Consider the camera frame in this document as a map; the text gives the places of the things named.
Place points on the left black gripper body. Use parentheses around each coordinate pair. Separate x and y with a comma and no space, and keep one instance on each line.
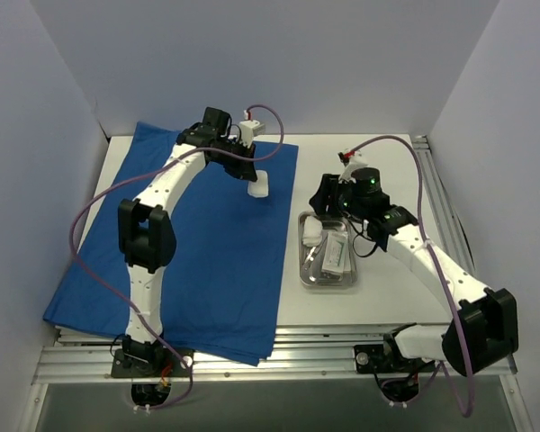
(241,161)

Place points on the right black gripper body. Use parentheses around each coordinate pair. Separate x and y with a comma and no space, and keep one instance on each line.
(326,196)

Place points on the white gauze stack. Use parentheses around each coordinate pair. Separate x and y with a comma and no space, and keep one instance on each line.
(259,188)
(312,232)

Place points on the steel instrument tray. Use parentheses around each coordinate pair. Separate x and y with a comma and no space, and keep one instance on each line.
(318,279)

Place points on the suture packet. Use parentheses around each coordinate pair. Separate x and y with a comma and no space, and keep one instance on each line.
(336,260)

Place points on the steel tweezers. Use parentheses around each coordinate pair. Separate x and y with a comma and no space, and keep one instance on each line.
(308,260)

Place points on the blue surgical drape cloth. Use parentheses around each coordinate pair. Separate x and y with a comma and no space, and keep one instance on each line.
(221,291)

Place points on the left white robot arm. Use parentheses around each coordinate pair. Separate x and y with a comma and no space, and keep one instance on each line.
(146,235)

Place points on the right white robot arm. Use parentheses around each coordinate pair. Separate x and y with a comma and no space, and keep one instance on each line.
(484,325)

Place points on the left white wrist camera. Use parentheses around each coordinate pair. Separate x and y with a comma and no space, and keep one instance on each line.
(250,129)

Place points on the aluminium side rail frame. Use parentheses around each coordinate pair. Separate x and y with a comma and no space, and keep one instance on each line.
(423,194)

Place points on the aluminium front rail frame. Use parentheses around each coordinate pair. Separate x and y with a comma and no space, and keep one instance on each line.
(299,352)

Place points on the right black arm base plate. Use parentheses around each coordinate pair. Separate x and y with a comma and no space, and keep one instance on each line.
(376,359)

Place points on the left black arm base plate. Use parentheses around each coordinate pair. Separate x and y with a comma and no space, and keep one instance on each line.
(165,366)

